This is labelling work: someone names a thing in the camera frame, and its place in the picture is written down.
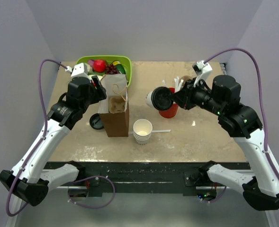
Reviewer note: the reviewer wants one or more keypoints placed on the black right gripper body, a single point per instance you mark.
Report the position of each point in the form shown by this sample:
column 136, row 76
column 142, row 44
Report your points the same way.
column 197, row 95

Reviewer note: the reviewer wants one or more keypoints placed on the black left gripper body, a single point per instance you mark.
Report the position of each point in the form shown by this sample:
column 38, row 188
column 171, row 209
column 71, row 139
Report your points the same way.
column 93, row 98

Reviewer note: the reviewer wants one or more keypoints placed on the black plastic coffee lid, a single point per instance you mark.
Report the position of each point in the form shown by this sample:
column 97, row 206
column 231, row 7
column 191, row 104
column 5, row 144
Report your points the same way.
column 161, row 98

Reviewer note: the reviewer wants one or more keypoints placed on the brown paper bag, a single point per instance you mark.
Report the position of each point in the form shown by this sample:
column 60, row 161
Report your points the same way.
column 116, row 125

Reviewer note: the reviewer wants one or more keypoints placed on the brown pulp cup carrier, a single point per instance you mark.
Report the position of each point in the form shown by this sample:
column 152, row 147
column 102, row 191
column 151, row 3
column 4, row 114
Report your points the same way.
column 185, row 78
column 116, row 104

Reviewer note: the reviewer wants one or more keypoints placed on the white paper cup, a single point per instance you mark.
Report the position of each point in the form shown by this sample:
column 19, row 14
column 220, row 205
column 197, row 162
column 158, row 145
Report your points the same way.
column 149, row 100

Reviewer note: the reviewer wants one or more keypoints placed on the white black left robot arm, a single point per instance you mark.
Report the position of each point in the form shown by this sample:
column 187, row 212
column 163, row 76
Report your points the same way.
column 26, row 179

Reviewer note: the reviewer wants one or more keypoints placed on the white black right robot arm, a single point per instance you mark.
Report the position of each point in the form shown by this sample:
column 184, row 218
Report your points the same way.
column 242, row 123

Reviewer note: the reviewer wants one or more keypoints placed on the white wrapped straw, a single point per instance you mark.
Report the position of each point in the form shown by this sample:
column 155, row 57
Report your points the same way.
column 178, row 83

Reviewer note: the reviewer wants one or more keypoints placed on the red plastic cup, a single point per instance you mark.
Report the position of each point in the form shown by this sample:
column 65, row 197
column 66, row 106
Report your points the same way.
column 171, row 112

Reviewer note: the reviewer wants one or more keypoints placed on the dark red grape bunch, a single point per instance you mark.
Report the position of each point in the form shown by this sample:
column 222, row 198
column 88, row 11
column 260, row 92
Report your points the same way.
column 111, row 70

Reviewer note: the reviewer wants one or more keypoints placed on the stack of black lids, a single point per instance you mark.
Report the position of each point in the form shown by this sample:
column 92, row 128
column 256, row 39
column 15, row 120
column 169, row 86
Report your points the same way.
column 96, row 122

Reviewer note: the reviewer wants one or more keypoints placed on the red apple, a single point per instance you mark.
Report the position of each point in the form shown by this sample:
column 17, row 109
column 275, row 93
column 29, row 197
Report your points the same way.
column 99, row 65

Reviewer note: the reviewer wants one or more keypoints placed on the purple onion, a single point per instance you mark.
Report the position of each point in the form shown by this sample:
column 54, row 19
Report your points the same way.
column 91, row 62

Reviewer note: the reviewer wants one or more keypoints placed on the green plastic basket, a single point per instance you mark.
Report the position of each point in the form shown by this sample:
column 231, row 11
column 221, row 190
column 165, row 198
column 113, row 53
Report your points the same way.
column 122, row 63

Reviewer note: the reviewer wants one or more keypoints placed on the white straw on table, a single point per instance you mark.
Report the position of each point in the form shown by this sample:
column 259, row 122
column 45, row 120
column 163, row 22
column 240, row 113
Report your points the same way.
column 154, row 131

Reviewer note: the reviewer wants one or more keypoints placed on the stack of white paper cups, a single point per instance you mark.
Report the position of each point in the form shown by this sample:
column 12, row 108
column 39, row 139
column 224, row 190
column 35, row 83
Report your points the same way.
column 142, row 130

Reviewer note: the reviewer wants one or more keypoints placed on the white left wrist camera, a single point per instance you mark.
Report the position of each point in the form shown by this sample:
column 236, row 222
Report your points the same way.
column 79, row 70

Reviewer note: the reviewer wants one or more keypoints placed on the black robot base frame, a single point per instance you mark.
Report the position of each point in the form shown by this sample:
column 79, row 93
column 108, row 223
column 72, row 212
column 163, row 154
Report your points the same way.
column 140, row 177

